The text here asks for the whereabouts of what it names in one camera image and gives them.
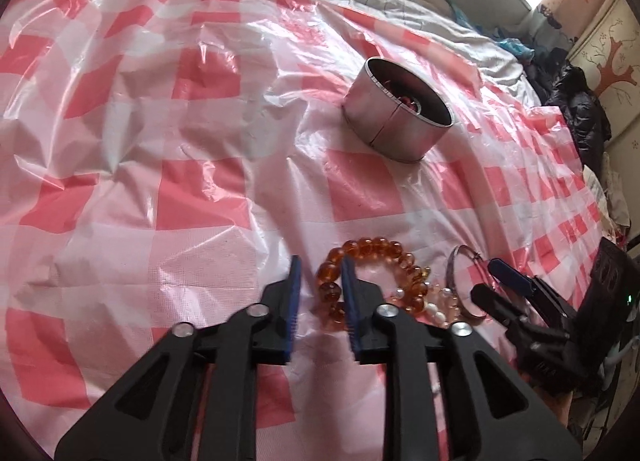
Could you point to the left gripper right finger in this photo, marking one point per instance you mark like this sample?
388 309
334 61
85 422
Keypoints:
447 390

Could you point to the light blue plastic bag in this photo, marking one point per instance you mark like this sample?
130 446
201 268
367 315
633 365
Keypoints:
503 39

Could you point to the white wardrobe with tree decal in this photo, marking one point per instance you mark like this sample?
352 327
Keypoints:
608 52

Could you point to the crumpled printed paper bag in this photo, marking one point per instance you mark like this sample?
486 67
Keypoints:
610 199

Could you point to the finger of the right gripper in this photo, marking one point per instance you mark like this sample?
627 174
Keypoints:
510 310
547 302

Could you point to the silver metal bangle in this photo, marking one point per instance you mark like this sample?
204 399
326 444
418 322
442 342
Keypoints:
455 281

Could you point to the black puffer jacket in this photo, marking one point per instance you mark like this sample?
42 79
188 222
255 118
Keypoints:
559 83

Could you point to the red white checkered plastic sheet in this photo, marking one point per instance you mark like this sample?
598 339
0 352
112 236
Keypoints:
162 160

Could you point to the right cartoon print curtain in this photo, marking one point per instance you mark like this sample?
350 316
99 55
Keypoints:
560 23

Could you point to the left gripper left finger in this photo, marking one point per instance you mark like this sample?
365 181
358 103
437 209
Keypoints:
193 395

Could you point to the round silver metal tin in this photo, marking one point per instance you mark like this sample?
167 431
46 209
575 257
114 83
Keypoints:
395 112

